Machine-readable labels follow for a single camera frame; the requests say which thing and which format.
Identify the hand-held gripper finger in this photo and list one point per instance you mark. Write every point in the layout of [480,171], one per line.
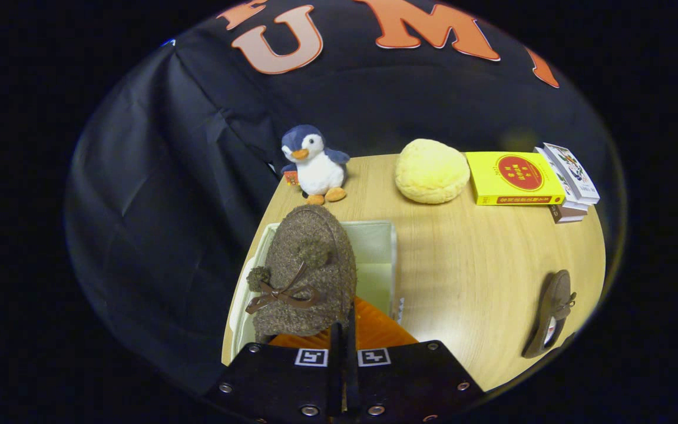
[337,377]
[351,377]

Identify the brown woolly bow shoe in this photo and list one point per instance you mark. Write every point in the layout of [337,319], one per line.
[554,306]
[309,253]

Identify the cream fabric storage box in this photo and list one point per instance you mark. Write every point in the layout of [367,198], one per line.
[374,247]

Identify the penguin plush toy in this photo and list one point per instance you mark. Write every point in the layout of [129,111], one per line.
[318,171]

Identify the round yellow plush cushion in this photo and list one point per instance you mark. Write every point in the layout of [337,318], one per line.
[432,172]

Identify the yellow book with red circle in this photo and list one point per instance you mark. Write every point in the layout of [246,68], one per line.
[515,176]

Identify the brown book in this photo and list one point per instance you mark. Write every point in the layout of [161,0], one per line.
[565,215]

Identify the white book with floral cover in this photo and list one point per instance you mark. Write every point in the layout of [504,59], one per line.
[574,171]

